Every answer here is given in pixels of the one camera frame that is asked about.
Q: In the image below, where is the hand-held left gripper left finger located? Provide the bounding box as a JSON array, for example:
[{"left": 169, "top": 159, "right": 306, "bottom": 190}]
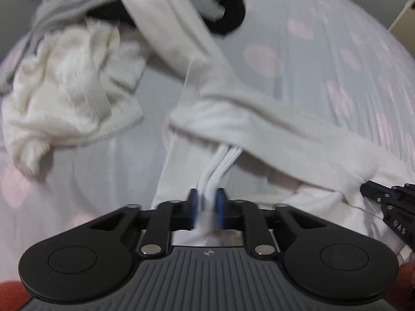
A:
[{"left": 88, "top": 188, "right": 199, "bottom": 260}]

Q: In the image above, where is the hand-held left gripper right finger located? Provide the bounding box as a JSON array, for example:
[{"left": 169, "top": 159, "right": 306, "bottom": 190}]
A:
[{"left": 216, "top": 188, "right": 329, "bottom": 260}]

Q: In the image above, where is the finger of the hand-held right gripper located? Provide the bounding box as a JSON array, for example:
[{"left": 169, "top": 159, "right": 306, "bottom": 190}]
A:
[{"left": 360, "top": 181, "right": 394, "bottom": 204}]

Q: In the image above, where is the white long-sleeve garment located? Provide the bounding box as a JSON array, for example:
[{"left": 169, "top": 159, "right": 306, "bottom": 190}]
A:
[{"left": 110, "top": 0, "right": 415, "bottom": 263}]

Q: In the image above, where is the cream cabinet door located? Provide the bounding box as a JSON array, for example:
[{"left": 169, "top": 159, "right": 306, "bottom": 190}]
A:
[{"left": 389, "top": 0, "right": 415, "bottom": 36}]

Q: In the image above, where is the cream ribbed knit garment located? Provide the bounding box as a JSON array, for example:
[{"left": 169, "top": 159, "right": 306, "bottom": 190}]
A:
[{"left": 2, "top": 18, "right": 150, "bottom": 175}]

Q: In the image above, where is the black garment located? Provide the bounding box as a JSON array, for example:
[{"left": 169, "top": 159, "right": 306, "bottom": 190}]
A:
[{"left": 86, "top": 0, "right": 247, "bottom": 36}]

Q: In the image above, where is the person's orange clothing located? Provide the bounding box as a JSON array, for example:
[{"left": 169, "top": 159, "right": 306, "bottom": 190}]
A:
[{"left": 0, "top": 280, "right": 30, "bottom": 311}]

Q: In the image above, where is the grey garment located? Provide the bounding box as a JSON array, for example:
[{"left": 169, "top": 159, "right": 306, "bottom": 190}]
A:
[{"left": 0, "top": 0, "right": 227, "bottom": 94}]

